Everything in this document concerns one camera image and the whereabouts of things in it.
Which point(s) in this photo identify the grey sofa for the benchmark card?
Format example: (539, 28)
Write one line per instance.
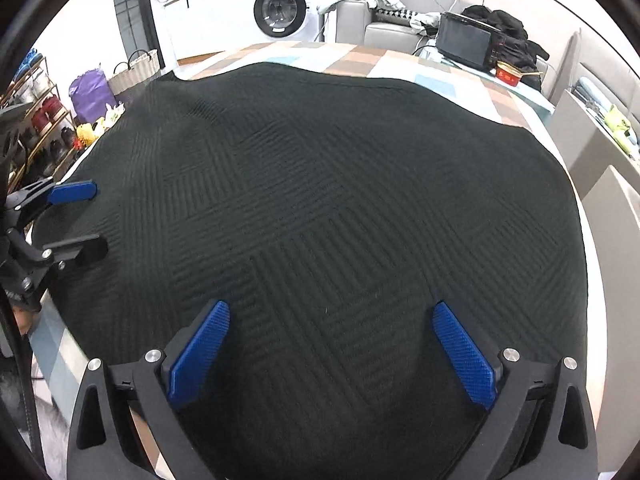
(385, 35)

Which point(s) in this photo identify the wooden spoon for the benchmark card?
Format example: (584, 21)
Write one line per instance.
(531, 76)

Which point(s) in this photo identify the shoe rack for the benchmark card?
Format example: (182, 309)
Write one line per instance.
(47, 110)

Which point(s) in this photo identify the checkered tablecloth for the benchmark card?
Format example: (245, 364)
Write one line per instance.
(350, 57)

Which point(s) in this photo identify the beige side cabinet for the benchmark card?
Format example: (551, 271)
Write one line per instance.
(615, 240)

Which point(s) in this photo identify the blue pillow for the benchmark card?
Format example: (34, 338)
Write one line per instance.
(590, 90)

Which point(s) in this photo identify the white grey garment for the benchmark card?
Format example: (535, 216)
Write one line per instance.
(422, 20)

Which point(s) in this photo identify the white kitchen base cabinet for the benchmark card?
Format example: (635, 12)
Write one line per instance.
(210, 20)

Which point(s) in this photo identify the black countertop oven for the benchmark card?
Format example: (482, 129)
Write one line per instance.
(465, 37)

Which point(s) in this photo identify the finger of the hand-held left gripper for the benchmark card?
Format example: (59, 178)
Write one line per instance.
(82, 251)
(75, 191)

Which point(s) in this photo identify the black knit sweater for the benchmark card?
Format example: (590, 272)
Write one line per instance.
(320, 185)

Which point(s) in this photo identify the black coat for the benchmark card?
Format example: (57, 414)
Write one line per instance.
(505, 22)

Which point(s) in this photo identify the white washing machine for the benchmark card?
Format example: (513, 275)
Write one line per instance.
(280, 7)

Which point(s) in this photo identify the houndstooth cloth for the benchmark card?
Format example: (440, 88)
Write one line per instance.
(395, 13)

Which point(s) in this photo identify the green plush toy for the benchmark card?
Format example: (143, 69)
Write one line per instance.
(617, 127)

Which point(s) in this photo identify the light blue side table cloth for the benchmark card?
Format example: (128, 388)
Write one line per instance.
(430, 55)

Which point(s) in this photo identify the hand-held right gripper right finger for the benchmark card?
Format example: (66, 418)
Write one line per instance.
(465, 355)

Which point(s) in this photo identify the purple bag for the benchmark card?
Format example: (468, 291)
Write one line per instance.
(90, 97)

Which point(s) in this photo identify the red instant noodle cup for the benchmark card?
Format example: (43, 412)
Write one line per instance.
(509, 76)

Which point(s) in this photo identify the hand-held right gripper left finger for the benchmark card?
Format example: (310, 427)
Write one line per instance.
(197, 355)

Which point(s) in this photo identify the dark glass door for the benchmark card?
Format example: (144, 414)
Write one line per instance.
(132, 10)

